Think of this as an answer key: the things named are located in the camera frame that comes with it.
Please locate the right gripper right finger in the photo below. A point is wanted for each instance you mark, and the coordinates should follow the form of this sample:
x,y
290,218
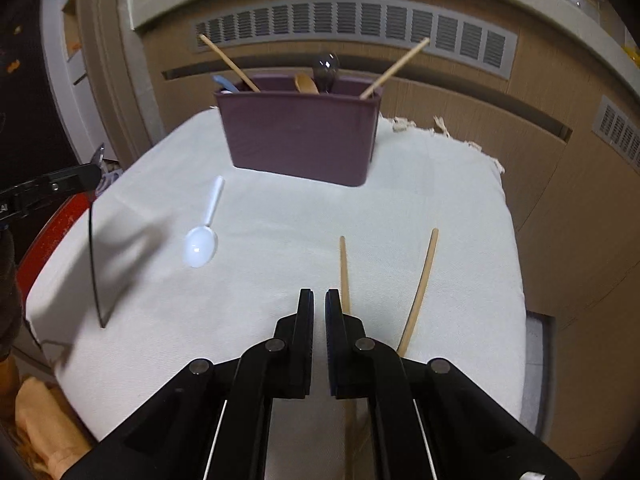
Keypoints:
x,y
429,420

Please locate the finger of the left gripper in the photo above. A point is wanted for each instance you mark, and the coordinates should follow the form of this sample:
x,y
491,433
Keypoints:
x,y
70,181

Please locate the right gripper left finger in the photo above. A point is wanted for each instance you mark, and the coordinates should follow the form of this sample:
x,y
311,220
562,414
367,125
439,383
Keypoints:
x,y
211,421

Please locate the white plastic spoon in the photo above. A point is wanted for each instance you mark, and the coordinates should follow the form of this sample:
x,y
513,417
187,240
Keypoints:
x,y
200,243

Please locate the long wooden chopstick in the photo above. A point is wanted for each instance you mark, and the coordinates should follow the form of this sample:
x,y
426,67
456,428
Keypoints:
x,y
235,69

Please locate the dark black handled spoon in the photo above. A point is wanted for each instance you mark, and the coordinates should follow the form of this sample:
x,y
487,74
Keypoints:
x,y
325,69

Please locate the wooden spoon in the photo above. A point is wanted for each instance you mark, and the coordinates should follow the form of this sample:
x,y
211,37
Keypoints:
x,y
305,84

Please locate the red object at left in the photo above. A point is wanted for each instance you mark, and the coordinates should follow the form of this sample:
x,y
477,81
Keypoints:
x,y
48,239

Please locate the white table cloth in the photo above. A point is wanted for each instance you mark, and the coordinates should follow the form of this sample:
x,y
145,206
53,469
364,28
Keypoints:
x,y
118,313

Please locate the blue plastic spoon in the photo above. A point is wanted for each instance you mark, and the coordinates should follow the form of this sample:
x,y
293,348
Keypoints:
x,y
225,86

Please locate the purple plastic utensil holder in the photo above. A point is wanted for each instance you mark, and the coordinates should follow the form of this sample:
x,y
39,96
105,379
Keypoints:
x,y
326,137

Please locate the small grey side grille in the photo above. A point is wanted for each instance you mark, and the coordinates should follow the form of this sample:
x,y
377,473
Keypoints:
x,y
613,127

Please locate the wooden chopstick in holder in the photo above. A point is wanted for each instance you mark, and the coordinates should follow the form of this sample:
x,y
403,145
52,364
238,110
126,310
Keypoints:
x,y
395,68

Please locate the grey ventilation grille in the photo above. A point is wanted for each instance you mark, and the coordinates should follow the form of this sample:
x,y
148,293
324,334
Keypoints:
x,y
397,23

